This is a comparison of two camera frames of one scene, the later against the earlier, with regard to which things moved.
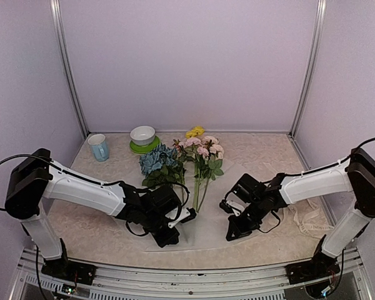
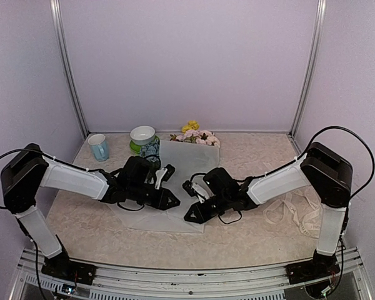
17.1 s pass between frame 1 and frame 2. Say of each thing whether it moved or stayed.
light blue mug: stayed
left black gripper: moved
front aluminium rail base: stayed
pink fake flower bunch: moved
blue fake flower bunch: moved
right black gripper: moved
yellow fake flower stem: moved
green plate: stayed
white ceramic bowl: stayed
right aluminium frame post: stayed
